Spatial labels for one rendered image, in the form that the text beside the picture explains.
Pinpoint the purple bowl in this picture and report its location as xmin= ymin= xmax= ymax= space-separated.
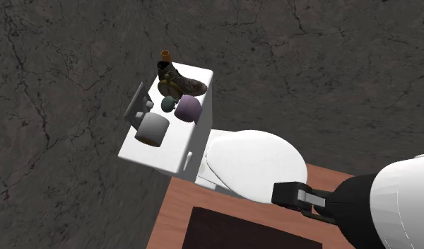
xmin=173 ymin=94 xmax=204 ymax=124

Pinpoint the brass round pocket watch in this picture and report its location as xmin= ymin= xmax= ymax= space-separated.
xmin=157 ymin=73 xmax=184 ymax=100

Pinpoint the small teal jug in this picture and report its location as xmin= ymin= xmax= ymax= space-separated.
xmin=160 ymin=95 xmax=179 ymax=113

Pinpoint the white toilet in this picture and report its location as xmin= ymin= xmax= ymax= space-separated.
xmin=117 ymin=62 xmax=309 ymax=204

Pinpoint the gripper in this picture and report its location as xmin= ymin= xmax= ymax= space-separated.
xmin=271 ymin=173 xmax=386 ymax=249

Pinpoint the grey wall paper holder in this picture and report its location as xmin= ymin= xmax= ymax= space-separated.
xmin=123 ymin=81 xmax=155 ymax=130

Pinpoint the brown lace-up boot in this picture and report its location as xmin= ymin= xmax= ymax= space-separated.
xmin=156 ymin=60 xmax=208 ymax=97

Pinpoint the dark brown floor mat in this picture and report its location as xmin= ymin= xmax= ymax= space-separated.
xmin=181 ymin=206 xmax=324 ymax=249

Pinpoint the grey toilet paper roll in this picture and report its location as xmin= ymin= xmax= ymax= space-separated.
xmin=134 ymin=112 xmax=171 ymax=148

